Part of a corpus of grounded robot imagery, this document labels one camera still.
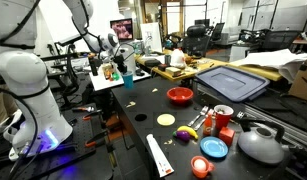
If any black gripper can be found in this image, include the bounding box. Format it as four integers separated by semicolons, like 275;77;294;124
113;55;127;75

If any blue plastic cup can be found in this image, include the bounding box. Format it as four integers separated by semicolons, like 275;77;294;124
122;71;133;89

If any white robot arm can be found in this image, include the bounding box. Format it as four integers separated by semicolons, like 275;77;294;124
0;0;73;161

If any red plastic cup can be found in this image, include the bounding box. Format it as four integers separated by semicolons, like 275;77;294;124
214;105;234;130

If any computer monitor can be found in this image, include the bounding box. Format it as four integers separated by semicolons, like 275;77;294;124
110;18;133;41

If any white whiteboard sketch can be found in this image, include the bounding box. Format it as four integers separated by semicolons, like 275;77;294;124
140;22;162;52

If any red bowl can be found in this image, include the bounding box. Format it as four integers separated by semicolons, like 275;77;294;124
167;87;194;103

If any orange clamp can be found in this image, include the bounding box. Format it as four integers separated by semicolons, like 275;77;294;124
85;131;108;148

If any black office chair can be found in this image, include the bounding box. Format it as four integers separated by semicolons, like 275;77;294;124
182;24;213;57

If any toy banana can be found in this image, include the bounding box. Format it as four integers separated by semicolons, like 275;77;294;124
177;126;199;139

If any silver fork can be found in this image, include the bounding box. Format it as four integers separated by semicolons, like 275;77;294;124
187;106;209;127

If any toy eggplant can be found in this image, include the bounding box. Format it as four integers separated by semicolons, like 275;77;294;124
173;131;190;142

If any silver spoon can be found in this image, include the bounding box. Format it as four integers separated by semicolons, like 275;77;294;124
193;109;214;131

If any orange sauce bottle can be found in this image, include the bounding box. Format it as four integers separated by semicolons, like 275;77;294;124
203;111;213;136

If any white toothpaste tube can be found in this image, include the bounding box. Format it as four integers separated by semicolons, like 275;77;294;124
146;134;174;178

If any blue bin lid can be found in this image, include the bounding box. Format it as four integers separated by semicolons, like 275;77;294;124
195;66;270;102

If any red cube block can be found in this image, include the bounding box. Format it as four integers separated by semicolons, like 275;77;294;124
219;127;235;146

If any orange mug with egg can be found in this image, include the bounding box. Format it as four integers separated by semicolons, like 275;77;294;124
191;156;215;178

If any grey kettle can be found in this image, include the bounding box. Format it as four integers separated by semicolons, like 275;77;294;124
238;119;285;165

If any white papers pile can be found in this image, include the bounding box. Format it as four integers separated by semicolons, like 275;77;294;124
242;49;307;83

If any cardboard box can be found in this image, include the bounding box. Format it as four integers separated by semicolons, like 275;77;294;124
289;64;307;101

